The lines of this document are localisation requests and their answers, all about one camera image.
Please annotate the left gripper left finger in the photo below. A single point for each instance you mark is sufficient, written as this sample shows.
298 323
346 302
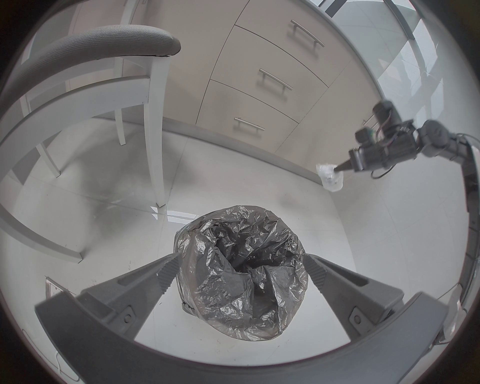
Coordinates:
142 285

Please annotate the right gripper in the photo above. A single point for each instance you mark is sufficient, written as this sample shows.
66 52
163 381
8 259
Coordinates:
369 157

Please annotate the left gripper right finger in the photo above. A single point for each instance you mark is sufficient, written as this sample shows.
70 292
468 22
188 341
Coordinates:
345 292

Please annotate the white paper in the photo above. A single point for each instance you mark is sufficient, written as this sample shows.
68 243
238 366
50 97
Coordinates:
330 180

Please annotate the black plastic bag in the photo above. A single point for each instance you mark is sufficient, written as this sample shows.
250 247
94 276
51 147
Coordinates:
232 243

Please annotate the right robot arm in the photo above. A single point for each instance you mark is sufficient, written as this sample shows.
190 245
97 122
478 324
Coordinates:
435 135

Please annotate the grey padded chair white legs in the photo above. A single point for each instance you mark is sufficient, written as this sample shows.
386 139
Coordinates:
112 37

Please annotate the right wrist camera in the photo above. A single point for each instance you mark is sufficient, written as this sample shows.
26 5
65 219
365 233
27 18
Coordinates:
363 135

